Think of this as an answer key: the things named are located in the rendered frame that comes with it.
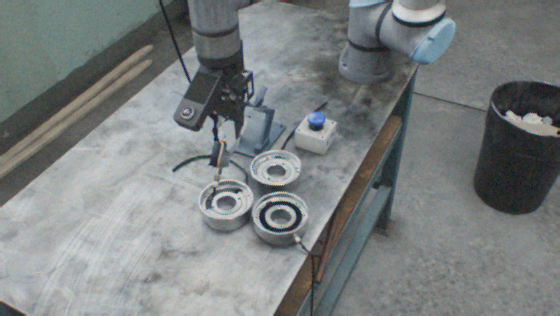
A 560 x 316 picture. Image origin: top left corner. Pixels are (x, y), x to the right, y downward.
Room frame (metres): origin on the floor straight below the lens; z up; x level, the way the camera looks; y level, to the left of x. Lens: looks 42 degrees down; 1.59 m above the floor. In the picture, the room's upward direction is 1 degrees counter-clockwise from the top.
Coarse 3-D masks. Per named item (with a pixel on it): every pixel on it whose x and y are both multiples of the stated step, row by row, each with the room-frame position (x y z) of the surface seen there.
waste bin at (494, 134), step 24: (504, 96) 1.66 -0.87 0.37; (528, 96) 1.67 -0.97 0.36; (552, 96) 1.64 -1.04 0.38; (504, 120) 1.45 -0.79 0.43; (552, 120) 1.61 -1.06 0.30; (504, 144) 1.43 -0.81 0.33; (528, 144) 1.39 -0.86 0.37; (552, 144) 1.36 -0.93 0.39; (480, 168) 1.52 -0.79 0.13; (504, 168) 1.42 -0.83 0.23; (528, 168) 1.38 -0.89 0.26; (552, 168) 1.38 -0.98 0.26; (480, 192) 1.49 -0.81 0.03; (504, 192) 1.41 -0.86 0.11; (528, 192) 1.39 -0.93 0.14
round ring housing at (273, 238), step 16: (256, 208) 0.70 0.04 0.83; (272, 208) 0.70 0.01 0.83; (288, 208) 0.70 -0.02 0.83; (304, 208) 0.70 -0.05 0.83; (256, 224) 0.65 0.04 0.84; (272, 224) 0.66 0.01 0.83; (288, 224) 0.66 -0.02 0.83; (304, 224) 0.65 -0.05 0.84; (272, 240) 0.63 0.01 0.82; (288, 240) 0.63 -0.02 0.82
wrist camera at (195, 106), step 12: (204, 72) 0.75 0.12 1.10; (216, 72) 0.75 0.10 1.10; (192, 84) 0.74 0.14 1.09; (204, 84) 0.73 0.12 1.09; (216, 84) 0.73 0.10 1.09; (192, 96) 0.72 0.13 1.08; (204, 96) 0.71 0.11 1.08; (216, 96) 0.73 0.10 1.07; (180, 108) 0.70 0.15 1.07; (192, 108) 0.70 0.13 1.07; (204, 108) 0.70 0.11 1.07; (180, 120) 0.68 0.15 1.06; (192, 120) 0.68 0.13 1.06; (204, 120) 0.69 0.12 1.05
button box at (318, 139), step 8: (304, 120) 0.95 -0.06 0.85; (328, 120) 0.94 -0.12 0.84; (304, 128) 0.92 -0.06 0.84; (312, 128) 0.91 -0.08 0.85; (320, 128) 0.91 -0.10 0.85; (328, 128) 0.92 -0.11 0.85; (296, 136) 0.91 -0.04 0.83; (304, 136) 0.90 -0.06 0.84; (312, 136) 0.89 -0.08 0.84; (320, 136) 0.89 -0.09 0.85; (328, 136) 0.90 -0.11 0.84; (296, 144) 0.91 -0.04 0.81; (304, 144) 0.90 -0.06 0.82; (312, 144) 0.89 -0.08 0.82; (320, 144) 0.88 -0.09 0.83; (328, 144) 0.90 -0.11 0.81; (320, 152) 0.88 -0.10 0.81
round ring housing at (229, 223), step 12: (228, 180) 0.77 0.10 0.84; (204, 192) 0.74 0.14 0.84; (228, 192) 0.74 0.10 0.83; (204, 204) 0.71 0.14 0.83; (216, 204) 0.72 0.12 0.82; (228, 204) 0.74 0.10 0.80; (240, 204) 0.71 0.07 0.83; (252, 204) 0.70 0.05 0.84; (204, 216) 0.68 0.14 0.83; (240, 216) 0.67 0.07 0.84; (216, 228) 0.67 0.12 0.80; (228, 228) 0.67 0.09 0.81
